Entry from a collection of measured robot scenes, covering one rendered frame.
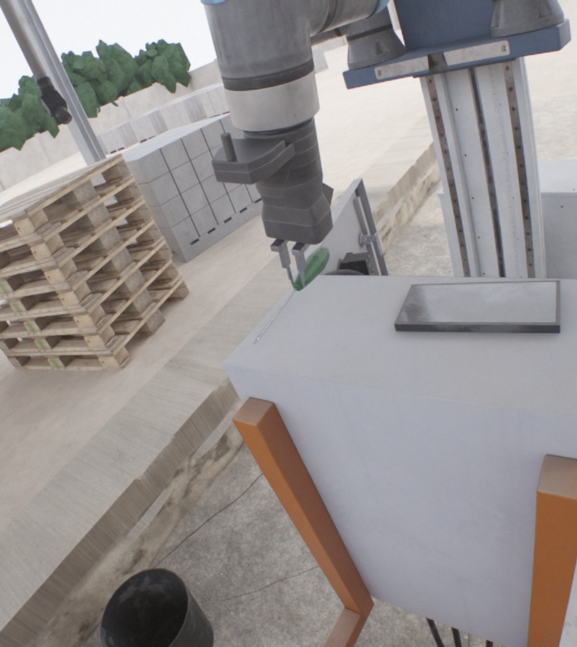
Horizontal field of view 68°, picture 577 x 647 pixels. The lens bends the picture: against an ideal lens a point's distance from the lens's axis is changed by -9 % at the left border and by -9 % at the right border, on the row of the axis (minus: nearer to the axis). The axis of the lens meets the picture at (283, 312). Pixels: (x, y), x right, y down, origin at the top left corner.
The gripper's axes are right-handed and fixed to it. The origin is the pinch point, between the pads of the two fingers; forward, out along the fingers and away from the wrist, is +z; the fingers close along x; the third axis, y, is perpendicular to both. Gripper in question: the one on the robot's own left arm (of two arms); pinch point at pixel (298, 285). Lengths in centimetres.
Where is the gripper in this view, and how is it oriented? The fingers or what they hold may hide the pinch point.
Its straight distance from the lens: 57.5
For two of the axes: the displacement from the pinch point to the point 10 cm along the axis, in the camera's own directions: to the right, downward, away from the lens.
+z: 1.8, 7.3, 6.6
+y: 4.9, -6.5, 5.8
